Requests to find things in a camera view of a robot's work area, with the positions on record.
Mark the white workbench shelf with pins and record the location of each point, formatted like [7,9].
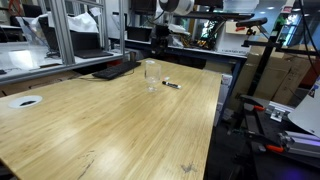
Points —
[20,71]

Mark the black laptop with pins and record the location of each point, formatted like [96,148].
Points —
[85,41]

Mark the black computer keyboard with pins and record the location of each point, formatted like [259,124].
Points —
[116,70]

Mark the white equipment box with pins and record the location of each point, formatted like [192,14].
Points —
[233,40]

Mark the black box on bench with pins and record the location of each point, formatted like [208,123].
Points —
[139,33]

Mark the black whiteboard marker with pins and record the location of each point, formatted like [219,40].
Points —
[171,84]

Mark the white drawer unit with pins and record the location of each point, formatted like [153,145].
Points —
[224,96]

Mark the white crumpled cloth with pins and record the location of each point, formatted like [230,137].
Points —
[81,23]

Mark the silver metal bracket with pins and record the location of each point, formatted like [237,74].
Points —
[278,111]

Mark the thin aluminium frame post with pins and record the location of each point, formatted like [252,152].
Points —
[104,26]
[121,30]

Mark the black camera on stand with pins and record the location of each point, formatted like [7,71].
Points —
[251,22]

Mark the silver aluminium extrusion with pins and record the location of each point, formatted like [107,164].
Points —
[303,143]

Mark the white curved panel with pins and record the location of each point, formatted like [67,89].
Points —
[308,113]

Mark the thick aluminium frame post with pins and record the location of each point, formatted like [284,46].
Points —
[63,33]

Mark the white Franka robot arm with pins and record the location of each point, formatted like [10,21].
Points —
[178,6]

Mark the large stacked cardboard boxes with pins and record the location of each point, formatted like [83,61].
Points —
[286,76]

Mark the clear stemmed glass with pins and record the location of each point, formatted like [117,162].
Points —
[152,75]

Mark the blue framed back workbench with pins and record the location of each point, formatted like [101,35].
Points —
[206,52]

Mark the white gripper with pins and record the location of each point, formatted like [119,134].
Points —
[178,29]

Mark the black camera stand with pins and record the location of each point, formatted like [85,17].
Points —
[263,63]

